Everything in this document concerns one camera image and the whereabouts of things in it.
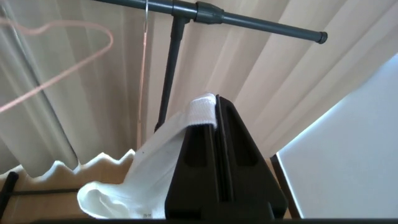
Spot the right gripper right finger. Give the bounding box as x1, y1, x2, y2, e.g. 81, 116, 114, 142
216, 94, 289, 220

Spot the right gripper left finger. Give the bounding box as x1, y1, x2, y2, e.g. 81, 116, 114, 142
164, 123, 225, 220

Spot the white printed t-shirt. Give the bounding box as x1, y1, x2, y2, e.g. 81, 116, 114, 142
76, 92, 218, 220

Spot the black clothes rack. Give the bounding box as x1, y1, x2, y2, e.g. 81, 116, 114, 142
0, 0, 328, 217

